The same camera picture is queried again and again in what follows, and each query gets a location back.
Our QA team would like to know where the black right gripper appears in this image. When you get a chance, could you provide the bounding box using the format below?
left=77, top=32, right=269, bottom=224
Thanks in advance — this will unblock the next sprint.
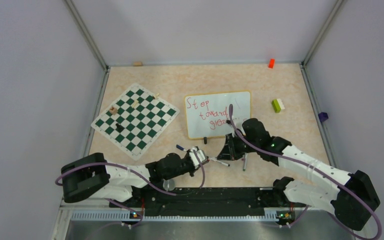
left=218, top=131, right=260, bottom=161

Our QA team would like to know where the yellow framed whiteboard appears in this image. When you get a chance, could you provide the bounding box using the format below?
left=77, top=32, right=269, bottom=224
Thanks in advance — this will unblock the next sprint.
left=184, top=91, right=252, bottom=139

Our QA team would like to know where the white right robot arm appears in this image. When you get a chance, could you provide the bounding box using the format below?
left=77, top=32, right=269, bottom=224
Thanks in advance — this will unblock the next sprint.
left=217, top=118, right=380, bottom=231

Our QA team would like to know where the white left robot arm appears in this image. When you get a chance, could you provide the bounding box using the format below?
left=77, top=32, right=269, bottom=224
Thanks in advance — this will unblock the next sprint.
left=55, top=147, right=208, bottom=207

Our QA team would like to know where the black whiteboard marker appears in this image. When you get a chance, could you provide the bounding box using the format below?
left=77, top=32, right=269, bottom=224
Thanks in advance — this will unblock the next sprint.
left=214, top=159, right=231, bottom=167

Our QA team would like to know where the green whiteboard marker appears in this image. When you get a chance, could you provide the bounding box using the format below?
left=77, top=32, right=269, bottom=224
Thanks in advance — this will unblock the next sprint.
left=242, top=153, right=248, bottom=172

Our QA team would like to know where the blue whiteboard marker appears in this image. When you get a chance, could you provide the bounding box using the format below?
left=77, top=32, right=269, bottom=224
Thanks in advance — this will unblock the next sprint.
left=176, top=144, right=188, bottom=152

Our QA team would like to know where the silver round knob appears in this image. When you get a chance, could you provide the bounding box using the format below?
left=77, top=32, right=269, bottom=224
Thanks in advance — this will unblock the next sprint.
left=162, top=179, right=176, bottom=192

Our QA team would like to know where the green white chessboard mat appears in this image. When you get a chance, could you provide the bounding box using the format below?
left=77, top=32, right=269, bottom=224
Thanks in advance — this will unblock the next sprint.
left=91, top=83, right=180, bottom=161

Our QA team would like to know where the black chess piece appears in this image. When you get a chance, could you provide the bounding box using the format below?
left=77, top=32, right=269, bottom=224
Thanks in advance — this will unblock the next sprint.
left=115, top=123, right=125, bottom=132

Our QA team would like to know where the green white toy brick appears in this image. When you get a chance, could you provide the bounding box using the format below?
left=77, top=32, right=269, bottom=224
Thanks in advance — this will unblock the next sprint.
left=271, top=98, right=286, bottom=113

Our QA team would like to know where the brown wooden chess piece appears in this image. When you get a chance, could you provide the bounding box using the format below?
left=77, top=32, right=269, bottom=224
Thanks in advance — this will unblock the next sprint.
left=108, top=106, right=118, bottom=115

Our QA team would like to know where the orange toy block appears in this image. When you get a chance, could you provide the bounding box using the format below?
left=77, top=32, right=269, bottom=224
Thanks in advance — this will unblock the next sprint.
left=268, top=58, right=276, bottom=69

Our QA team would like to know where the purple toy block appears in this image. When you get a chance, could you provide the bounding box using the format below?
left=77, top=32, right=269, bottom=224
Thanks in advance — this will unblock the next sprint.
left=318, top=112, right=329, bottom=123

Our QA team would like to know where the small wooden cork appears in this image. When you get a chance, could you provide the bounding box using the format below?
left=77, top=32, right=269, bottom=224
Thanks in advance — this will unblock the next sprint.
left=132, top=61, right=143, bottom=67

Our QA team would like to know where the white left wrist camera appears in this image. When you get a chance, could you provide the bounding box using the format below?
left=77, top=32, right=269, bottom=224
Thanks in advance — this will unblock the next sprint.
left=188, top=146, right=208, bottom=169

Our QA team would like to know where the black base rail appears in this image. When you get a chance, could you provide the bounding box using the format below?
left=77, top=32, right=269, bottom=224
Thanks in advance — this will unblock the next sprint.
left=122, top=187, right=291, bottom=217

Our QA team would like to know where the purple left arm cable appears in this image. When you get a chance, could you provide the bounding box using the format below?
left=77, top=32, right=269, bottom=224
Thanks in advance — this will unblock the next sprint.
left=54, top=149, right=207, bottom=220

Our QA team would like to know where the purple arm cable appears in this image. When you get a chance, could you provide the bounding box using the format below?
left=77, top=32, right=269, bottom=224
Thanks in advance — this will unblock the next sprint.
left=228, top=103, right=383, bottom=240
left=54, top=149, right=207, bottom=220

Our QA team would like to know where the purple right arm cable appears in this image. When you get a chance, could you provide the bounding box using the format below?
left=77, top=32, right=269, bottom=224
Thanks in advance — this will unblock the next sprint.
left=228, top=103, right=383, bottom=240

